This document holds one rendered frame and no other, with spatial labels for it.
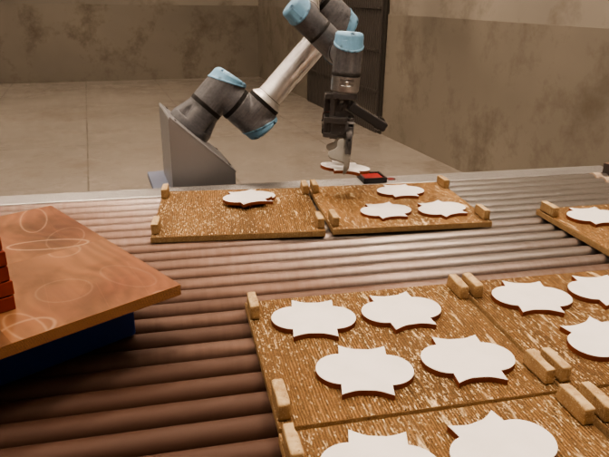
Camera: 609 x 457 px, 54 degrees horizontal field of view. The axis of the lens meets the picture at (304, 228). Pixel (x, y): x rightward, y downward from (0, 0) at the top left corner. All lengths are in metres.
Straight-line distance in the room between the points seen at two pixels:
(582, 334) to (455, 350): 0.23
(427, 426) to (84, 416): 0.46
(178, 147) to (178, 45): 9.90
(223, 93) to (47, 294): 1.17
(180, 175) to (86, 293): 1.01
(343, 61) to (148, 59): 10.22
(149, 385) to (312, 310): 0.30
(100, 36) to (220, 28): 2.16
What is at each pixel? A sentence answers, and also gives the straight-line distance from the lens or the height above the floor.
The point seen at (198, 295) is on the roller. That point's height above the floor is 0.92.
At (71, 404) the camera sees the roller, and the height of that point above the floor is 0.92.
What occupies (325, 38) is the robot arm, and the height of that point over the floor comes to 1.35.
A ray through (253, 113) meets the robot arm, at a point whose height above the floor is 1.10.
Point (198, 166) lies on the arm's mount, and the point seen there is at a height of 0.96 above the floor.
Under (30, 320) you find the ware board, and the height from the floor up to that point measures 1.04.
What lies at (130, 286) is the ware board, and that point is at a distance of 0.95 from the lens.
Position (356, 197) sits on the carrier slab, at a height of 0.94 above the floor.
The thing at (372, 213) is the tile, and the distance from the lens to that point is 1.53.
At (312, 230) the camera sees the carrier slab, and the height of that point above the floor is 0.94.
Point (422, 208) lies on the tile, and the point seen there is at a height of 0.95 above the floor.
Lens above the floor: 1.45
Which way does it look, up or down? 21 degrees down
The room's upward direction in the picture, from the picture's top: 1 degrees clockwise
